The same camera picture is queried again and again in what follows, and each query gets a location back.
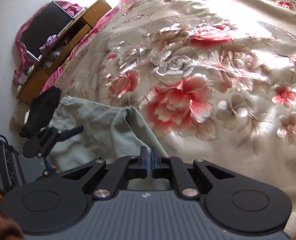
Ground wooden bedside cabinet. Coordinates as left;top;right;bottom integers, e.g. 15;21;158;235
16;0;111;105

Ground black television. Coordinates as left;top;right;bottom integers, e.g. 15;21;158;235
21;1;73;58

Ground floral beige bedspread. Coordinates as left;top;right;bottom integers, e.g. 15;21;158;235
56;0;296;236

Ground pink cloth behind television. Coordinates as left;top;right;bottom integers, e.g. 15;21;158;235
12;1;83;86

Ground grey-green pants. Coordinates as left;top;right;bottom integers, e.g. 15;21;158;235
47;96;166;172

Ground black garment on bed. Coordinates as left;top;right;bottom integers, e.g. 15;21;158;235
19;86;61;139

